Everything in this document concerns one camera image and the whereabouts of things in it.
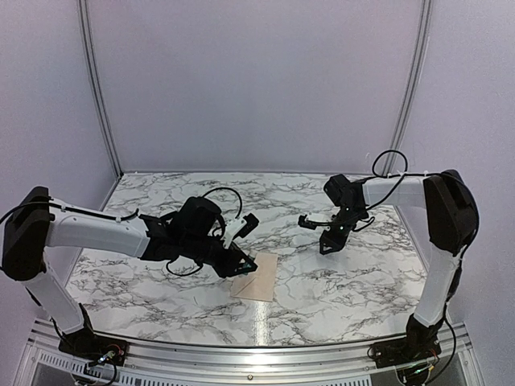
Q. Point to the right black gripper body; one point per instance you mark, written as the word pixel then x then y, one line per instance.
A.
pixel 349 218

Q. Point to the right aluminium corner post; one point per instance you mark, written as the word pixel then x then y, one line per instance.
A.
pixel 414 75

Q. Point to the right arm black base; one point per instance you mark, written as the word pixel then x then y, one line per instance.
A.
pixel 421 342

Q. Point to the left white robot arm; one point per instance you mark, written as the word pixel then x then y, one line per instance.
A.
pixel 41 222

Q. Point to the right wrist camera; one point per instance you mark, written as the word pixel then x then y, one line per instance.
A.
pixel 314 220

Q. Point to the curved aluminium front rail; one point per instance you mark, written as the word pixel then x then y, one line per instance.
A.
pixel 160 363

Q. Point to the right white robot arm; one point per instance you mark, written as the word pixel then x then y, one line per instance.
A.
pixel 452 221

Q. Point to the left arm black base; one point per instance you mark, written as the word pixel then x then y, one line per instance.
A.
pixel 87 344

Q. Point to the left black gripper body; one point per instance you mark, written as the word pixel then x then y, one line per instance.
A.
pixel 195 246

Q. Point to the cream envelope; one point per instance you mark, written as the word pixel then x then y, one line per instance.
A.
pixel 258 285

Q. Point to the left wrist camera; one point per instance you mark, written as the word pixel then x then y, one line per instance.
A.
pixel 239 227

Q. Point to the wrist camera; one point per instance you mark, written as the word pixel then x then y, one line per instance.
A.
pixel 239 227
pixel 314 220

